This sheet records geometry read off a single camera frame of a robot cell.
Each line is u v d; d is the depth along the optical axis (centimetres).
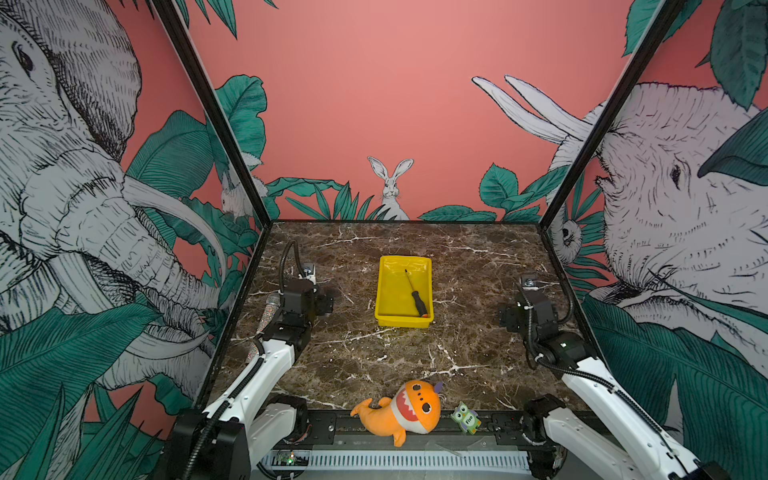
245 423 42
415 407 69
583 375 49
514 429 73
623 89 82
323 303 77
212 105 86
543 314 58
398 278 104
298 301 62
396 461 70
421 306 94
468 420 75
